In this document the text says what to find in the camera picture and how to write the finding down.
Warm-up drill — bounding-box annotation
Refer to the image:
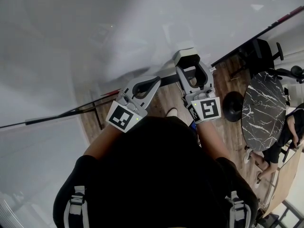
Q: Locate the light wooden desk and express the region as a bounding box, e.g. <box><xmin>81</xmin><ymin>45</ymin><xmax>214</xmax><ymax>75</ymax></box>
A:
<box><xmin>261</xmin><ymin>146</ymin><xmax>304</xmax><ymax>219</ymax></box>

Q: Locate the black office chair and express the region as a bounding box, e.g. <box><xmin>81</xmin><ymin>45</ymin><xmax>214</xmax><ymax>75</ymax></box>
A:
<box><xmin>230</xmin><ymin>38</ymin><xmax>285</xmax><ymax>80</ymax></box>
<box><xmin>268</xmin><ymin>65</ymin><xmax>304</xmax><ymax>84</ymax></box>

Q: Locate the person's right forearm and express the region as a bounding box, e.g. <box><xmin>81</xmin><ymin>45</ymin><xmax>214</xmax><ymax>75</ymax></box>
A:
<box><xmin>196</xmin><ymin>120</ymin><xmax>232</xmax><ymax>162</ymax></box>

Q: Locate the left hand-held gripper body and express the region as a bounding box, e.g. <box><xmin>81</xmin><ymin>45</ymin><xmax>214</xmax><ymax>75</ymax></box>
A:
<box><xmin>105</xmin><ymin>92</ymin><xmax>148</xmax><ymax>133</ymax></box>

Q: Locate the whiteboard on black stand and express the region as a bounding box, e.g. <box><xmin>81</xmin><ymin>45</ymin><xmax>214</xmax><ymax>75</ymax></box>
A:
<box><xmin>0</xmin><ymin>0</ymin><xmax>304</xmax><ymax>130</ymax></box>

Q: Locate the person's left forearm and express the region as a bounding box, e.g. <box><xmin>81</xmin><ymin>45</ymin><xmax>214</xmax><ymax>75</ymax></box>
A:
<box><xmin>83</xmin><ymin>124</ymin><xmax>124</xmax><ymax>160</ymax></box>

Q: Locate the red marker pen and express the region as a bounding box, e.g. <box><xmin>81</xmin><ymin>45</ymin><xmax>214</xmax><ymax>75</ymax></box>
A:
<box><xmin>99</xmin><ymin>89</ymin><xmax>120</xmax><ymax>97</ymax></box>

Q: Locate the black device with blue screen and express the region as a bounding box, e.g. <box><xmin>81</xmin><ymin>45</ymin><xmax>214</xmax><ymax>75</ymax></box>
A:
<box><xmin>189</xmin><ymin>122</ymin><xmax>201</xmax><ymax>147</ymax></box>

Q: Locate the black window frame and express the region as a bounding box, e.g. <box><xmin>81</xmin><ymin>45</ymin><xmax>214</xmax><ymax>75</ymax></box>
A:
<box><xmin>282</xmin><ymin>199</ymin><xmax>304</xmax><ymax>228</ymax></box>

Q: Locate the black marble round table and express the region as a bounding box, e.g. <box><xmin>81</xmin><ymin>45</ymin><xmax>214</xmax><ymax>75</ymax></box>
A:
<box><xmin>224</xmin><ymin>71</ymin><xmax>287</xmax><ymax>152</ymax></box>

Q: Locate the grey black shoulder strap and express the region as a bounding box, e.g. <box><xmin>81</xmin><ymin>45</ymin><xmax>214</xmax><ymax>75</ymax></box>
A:
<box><xmin>225</xmin><ymin>190</ymin><xmax>253</xmax><ymax>228</ymax></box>
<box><xmin>63</xmin><ymin>186</ymin><xmax>90</xmax><ymax>228</ymax></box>

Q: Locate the person's black shirt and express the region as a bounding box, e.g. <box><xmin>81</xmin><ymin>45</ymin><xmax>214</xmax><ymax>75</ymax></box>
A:
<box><xmin>52</xmin><ymin>115</ymin><xmax>259</xmax><ymax>228</ymax></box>

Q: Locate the white and black whiteboard eraser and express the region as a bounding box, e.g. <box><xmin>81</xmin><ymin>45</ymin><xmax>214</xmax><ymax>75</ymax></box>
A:
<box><xmin>175</xmin><ymin>47</ymin><xmax>201</xmax><ymax>72</ymax></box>

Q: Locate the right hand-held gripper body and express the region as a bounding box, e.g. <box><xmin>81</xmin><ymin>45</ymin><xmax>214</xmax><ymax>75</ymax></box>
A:
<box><xmin>184</xmin><ymin>87</ymin><xmax>222</xmax><ymax>124</ymax></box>

